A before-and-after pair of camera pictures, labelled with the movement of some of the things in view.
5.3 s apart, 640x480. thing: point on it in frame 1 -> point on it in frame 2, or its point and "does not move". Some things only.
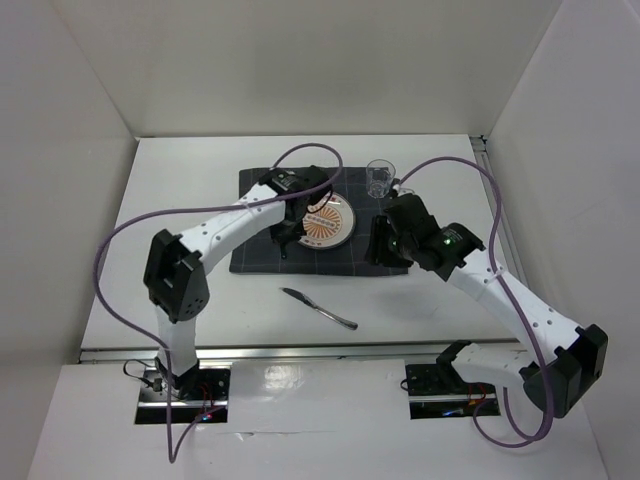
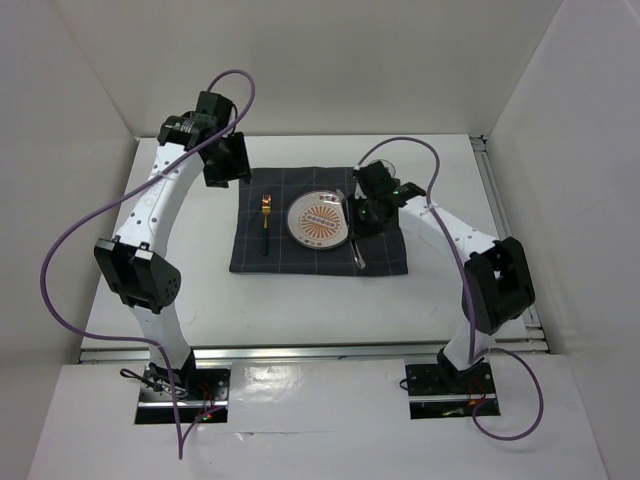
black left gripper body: [291, 229] -> [231, 161]
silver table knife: [309, 301] -> [357, 256]
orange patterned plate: [331, 226] does not move
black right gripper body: [388, 247] -> [362, 216]
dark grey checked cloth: [261, 255] does not move
